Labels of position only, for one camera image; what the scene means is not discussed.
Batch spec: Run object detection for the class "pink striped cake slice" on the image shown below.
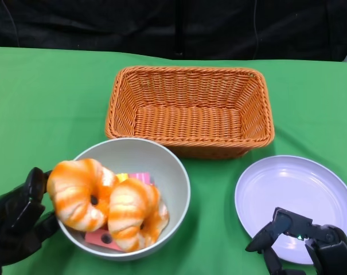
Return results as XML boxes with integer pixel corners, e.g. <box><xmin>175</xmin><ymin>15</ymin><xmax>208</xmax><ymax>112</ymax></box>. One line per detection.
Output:
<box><xmin>127</xmin><ymin>171</ymin><xmax>151</xmax><ymax>186</ymax></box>

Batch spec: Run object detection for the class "coral cake with black dot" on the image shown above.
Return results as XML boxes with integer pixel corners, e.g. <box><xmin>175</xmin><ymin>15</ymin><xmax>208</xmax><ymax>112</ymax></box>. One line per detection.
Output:
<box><xmin>84</xmin><ymin>229</ymin><xmax>125</xmax><ymax>253</ymax></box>

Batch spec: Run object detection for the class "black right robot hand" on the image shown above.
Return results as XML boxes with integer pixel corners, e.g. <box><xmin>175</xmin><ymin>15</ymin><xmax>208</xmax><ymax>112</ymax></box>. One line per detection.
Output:
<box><xmin>244</xmin><ymin>207</ymin><xmax>347</xmax><ymax>275</ymax></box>

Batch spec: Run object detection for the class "green tablecloth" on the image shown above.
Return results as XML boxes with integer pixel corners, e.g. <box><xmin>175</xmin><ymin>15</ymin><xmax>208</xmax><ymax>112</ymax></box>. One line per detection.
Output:
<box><xmin>0</xmin><ymin>46</ymin><xmax>347</xmax><ymax>275</ymax></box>

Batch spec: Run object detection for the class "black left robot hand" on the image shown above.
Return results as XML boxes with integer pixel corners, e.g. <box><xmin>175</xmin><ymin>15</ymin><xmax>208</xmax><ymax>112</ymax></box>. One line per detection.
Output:
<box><xmin>0</xmin><ymin>167</ymin><xmax>59</xmax><ymax>267</ymax></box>

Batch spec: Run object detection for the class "black curtain backdrop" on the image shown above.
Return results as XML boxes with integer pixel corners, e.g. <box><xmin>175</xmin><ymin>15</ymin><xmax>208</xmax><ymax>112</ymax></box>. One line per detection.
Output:
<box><xmin>0</xmin><ymin>0</ymin><xmax>347</xmax><ymax>62</ymax></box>

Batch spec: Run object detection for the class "lavender round plate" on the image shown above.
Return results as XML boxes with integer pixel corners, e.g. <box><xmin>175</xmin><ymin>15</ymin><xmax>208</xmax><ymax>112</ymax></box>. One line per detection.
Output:
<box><xmin>235</xmin><ymin>155</ymin><xmax>347</xmax><ymax>265</ymax></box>

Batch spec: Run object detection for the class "orange wicker basket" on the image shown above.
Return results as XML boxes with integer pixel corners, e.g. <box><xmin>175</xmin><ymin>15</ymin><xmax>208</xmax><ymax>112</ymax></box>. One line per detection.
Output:
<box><xmin>105</xmin><ymin>65</ymin><xmax>275</xmax><ymax>159</ymax></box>

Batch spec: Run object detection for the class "orange striped ring bread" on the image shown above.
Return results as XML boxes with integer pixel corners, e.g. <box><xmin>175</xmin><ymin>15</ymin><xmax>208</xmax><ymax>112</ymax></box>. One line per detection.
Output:
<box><xmin>107</xmin><ymin>178</ymin><xmax>170</xmax><ymax>253</ymax></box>
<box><xmin>46</xmin><ymin>159</ymin><xmax>120</xmax><ymax>232</ymax></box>

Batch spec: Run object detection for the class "pale green bowl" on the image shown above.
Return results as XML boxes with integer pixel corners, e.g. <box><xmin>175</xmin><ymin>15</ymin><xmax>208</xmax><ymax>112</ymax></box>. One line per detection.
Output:
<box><xmin>57</xmin><ymin>137</ymin><xmax>191</xmax><ymax>261</ymax></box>

